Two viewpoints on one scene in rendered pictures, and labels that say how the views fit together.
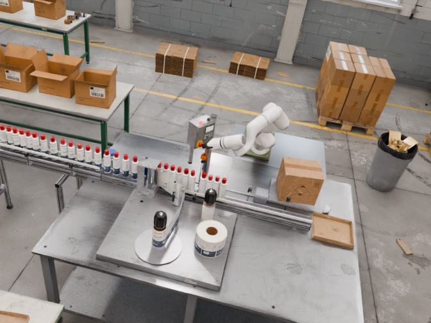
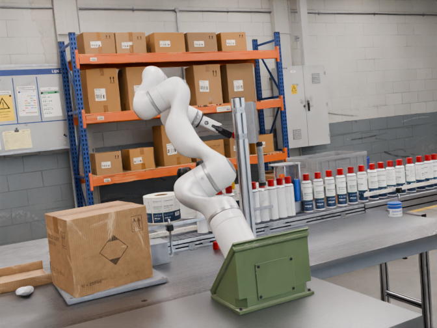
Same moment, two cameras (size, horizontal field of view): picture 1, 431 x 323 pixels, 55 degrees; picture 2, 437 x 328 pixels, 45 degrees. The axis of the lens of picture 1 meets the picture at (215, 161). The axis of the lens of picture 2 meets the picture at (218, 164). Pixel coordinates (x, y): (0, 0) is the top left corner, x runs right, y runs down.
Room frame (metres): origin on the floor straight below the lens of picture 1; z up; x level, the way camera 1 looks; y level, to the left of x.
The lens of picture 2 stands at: (4.50, -1.31, 1.40)
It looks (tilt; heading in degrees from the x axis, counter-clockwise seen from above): 5 degrees down; 148
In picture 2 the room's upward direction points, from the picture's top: 5 degrees counter-clockwise
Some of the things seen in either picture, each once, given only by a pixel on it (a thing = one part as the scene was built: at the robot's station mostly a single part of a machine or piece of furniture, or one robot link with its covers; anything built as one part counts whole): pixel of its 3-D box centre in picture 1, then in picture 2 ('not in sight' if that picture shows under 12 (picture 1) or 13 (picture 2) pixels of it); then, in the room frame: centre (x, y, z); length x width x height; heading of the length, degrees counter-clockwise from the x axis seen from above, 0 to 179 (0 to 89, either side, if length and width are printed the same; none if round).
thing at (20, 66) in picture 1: (13, 68); not in sight; (3.73, 2.19, 0.97); 0.45 x 0.38 x 0.37; 179
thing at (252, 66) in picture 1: (249, 65); not in sight; (6.90, -0.31, 0.11); 0.65 x 0.54 x 0.22; 83
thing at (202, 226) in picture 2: (222, 189); (201, 211); (2.37, -0.09, 0.98); 0.05 x 0.05 x 0.20
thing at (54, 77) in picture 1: (59, 74); not in sight; (3.78, 1.73, 0.96); 0.53 x 0.45 x 0.37; 177
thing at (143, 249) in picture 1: (158, 245); not in sight; (1.80, 0.28, 0.89); 0.31 x 0.31 x 0.01
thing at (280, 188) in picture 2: (165, 175); (281, 198); (2.42, 0.36, 0.98); 0.05 x 0.05 x 0.20
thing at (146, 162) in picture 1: (149, 163); (283, 164); (2.33, 0.47, 1.14); 0.14 x 0.11 x 0.01; 84
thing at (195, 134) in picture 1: (201, 132); (245, 123); (2.48, 0.14, 1.38); 0.17 x 0.10 x 0.19; 139
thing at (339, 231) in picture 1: (332, 229); (8, 278); (2.27, -0.95, 0.85); 0.30 x 0.26 x 0.04; 84
